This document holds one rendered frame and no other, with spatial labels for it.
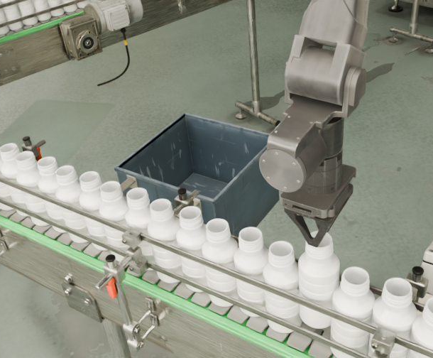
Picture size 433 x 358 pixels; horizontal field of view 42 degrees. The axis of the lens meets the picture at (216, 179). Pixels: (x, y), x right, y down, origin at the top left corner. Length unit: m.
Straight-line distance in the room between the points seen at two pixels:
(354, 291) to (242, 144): 0.85
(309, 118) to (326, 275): 0.27
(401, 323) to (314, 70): 0.38
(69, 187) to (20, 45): 1.36
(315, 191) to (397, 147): 2.51
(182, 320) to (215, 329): 0.08
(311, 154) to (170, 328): 0.58
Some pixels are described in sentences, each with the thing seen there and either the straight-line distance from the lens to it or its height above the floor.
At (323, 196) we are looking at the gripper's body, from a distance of 0.72.
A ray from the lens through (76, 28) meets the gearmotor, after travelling 2.35.
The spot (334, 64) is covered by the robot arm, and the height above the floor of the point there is 1.49.
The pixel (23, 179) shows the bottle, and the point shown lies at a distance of 1.20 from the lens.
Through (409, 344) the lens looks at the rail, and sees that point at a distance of 0.82.
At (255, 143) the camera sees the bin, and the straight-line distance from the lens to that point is 1.56.
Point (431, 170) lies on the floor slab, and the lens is 3.07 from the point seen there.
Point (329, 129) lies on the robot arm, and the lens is 0.67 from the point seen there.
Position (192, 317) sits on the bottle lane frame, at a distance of 1.03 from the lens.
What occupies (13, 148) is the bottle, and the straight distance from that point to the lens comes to 1.25.
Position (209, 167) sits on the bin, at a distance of 1.72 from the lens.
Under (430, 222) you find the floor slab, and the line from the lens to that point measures 2.74.
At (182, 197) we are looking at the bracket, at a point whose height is 1.10.
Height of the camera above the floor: 1.75
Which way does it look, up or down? 36 degrees down
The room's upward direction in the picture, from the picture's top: 7 degrees counter-clockwise
